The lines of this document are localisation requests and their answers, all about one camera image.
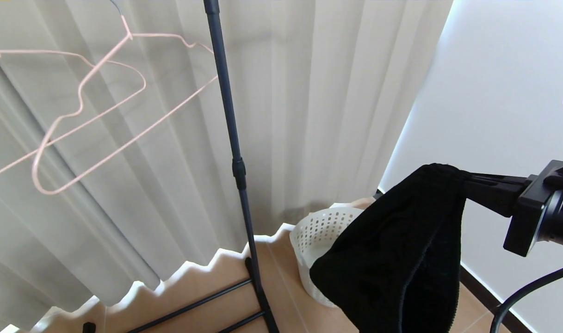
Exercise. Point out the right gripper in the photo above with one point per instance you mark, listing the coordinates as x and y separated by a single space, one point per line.
531 212

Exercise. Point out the black shorts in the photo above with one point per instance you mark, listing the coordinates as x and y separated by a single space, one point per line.
392 259

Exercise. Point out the pink clothes hanger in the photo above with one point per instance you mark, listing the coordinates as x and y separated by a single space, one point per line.
127 32
40 51

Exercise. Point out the white laundry basket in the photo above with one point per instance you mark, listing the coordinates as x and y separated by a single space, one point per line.
318 231

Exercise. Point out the black clothes rack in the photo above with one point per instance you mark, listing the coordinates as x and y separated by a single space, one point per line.
225 92

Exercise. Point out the white curtain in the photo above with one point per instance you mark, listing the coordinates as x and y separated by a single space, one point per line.
318 92

